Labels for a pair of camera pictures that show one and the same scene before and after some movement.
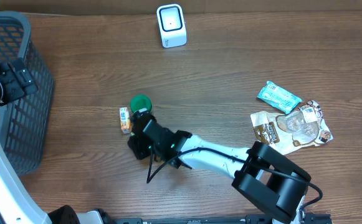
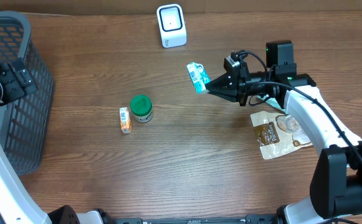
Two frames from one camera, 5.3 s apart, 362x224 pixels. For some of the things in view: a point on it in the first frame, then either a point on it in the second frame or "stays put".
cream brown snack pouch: [284, 133] stays put
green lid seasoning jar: [141, 101] stays put
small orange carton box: [124, 114] stays put
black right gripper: [141, 144] → [237, 83]
